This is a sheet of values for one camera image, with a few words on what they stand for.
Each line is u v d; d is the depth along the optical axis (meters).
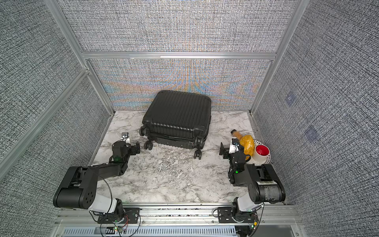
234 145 0.75
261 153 0.92
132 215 0.73
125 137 0.80
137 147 0.88
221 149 0.82
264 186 0.45
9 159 0.53
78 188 0.44
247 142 0.91
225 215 0.73
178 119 0.86
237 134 1.03
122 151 0.72
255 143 0.97
